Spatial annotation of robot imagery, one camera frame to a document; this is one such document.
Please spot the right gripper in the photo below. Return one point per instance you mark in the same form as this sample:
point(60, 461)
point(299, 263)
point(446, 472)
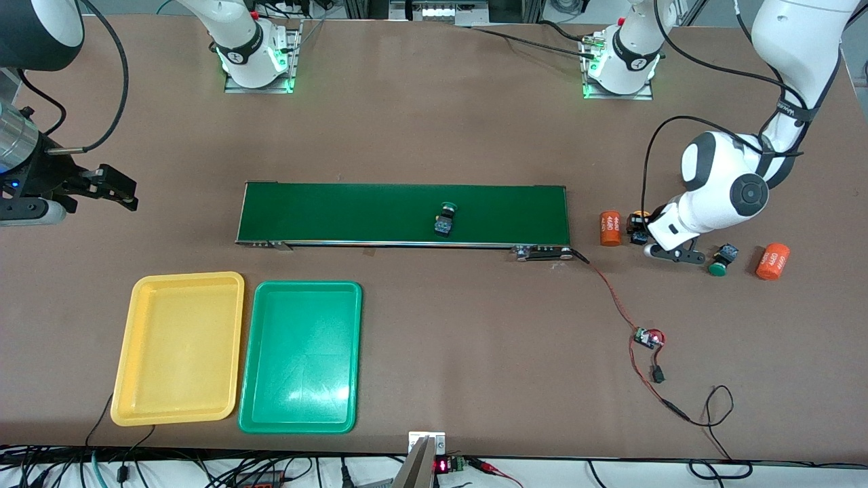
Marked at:
point(42, 173)

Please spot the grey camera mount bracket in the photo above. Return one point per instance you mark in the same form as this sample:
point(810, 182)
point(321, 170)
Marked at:
point(417, 464)

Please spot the green conveyor belt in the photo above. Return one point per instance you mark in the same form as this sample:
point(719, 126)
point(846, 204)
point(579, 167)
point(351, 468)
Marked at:
point(380, 213)

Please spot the grey equipment with lights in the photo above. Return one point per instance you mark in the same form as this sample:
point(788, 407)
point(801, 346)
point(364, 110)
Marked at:
point(441, 10)

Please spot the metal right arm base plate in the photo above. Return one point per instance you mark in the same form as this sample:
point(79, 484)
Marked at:
point(293, 54)

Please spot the orange cylindrical battery cell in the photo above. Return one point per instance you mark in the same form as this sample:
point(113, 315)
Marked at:
point(773, 261)
point(610, 229)

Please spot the green push button switch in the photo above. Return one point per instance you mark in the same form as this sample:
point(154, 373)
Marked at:
point(723, 259)
point(444, 224)

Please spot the red alligator clip lead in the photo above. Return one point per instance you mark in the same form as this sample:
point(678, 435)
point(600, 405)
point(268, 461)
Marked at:
point(491, 468)

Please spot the yellow plastic tray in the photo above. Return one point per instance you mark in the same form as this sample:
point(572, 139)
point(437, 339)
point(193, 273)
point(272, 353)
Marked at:
point(176, 349)

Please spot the small controller circuit board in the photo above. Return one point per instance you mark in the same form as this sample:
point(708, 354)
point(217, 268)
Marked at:
point(645, 337)

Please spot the yellow push button switch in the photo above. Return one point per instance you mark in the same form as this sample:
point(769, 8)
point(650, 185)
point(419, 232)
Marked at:
point(638, 238)

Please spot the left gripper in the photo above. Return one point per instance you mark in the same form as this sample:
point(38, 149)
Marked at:
point(638, 228)

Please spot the green plastic tray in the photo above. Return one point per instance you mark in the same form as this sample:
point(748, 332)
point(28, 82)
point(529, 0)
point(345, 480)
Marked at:
point(302, 356)

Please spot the small red LED display module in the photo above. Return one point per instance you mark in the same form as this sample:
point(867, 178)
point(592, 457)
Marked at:
point(444, 465)

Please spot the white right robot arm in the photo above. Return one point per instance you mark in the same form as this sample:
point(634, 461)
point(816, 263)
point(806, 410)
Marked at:
point(247, 68)

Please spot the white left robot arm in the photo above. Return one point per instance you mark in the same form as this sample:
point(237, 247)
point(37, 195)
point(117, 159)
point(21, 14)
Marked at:
point(719, 196)

